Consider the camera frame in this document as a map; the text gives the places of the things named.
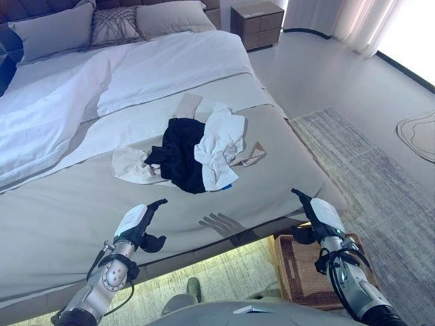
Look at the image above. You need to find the grey robot torso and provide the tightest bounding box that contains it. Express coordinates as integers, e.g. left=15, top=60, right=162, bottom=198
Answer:
left=160, top=293, right=361, bottom=326

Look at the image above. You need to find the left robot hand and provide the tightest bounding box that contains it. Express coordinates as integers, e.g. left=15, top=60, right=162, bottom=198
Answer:
left=114, top=198, right=169, bottom=254

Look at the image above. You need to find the white duvet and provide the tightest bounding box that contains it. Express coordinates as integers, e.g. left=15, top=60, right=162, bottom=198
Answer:
left=0, top=29, right=255, bottom=187

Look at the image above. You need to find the brown wooden nightstand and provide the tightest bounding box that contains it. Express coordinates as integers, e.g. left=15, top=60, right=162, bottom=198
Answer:
left=230, top=1, right=285, bottom=52

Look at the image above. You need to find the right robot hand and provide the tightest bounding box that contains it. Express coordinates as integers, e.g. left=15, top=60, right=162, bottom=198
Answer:
left=290, top=187, right=347, bottom=245

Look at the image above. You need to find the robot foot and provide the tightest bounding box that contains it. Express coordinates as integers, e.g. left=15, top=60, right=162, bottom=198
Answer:
left=186, top=276, right=203, bottom=303

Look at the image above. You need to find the black garment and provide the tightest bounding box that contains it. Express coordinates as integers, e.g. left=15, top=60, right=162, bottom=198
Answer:
left=143, top=117, right=207, bottom=195

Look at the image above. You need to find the patterned decorative pillow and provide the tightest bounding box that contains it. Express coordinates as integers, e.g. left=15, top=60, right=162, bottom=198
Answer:
left=90, top=5, right=142, bottom=47

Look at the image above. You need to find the woven wicker basket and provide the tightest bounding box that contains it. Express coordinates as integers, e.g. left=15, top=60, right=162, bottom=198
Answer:
left=273, top=232, right=380, bottom=311

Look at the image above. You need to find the white sheer curtain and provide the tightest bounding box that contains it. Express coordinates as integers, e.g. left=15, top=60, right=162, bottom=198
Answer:
left=331, top=0, right=405, bottom=58

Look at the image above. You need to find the beige plain pillow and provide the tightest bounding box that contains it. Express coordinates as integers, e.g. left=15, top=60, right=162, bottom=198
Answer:
left=135, top=0, right=217, bottom=41

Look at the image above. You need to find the beige folded cloth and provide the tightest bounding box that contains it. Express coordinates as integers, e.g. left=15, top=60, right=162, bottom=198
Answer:
left=171, top=92, right=204, bottom=120

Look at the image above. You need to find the white shirt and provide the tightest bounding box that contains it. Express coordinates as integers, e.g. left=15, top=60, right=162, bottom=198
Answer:
left=194, top=103, right=246, bottom=191

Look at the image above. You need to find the grey plain pillow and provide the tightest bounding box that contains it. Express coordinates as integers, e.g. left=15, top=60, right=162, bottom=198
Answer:
left=7, top=1, right=96, bottom=64

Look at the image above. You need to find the small beige shaped rug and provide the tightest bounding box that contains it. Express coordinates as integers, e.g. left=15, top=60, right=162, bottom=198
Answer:
left=396, top=110, right=435, bottom=164

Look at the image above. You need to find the cream crumpled garment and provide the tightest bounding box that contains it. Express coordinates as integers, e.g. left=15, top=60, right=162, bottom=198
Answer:
left=111, top=146, right=164, bottom=185

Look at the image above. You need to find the tan small garment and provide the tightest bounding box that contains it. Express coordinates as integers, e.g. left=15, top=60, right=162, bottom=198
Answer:
left=230, top=141, right=268, bottom=168

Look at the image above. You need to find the grey striped area rug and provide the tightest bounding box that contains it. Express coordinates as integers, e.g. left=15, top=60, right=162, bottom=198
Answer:
left=288, top=107, right=435, bottom=326

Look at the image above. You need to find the large bed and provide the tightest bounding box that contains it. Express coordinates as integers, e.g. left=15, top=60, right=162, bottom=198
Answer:
left=0, top=0, right=349, bottom=319

